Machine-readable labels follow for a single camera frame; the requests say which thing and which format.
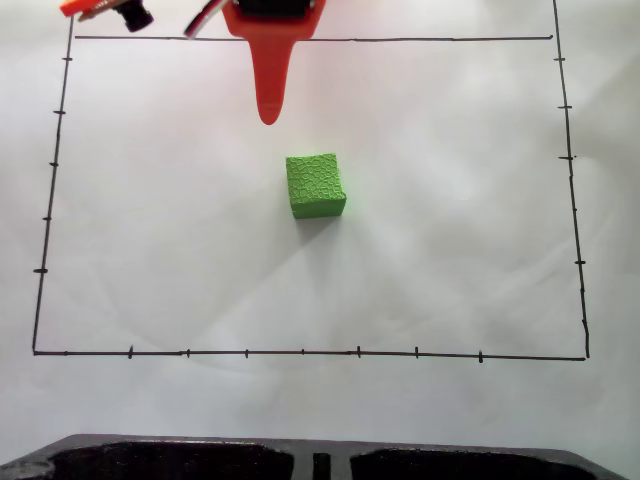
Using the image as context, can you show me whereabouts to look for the green textured cube block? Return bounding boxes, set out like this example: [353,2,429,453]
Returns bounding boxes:
[284,152,348,221]

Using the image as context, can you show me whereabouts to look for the black foam tray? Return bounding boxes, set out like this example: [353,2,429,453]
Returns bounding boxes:
[0,433,640,480]

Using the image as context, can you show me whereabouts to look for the white red black servo wire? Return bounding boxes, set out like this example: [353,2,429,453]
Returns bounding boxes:
[183,0,232,41]

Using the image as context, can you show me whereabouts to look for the orange camera mount with camera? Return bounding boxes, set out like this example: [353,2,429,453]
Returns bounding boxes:
[59,0,155,34]

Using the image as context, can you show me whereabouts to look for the white paper sheet with drawn frame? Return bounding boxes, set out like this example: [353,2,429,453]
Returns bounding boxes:
[0,0,640,447]

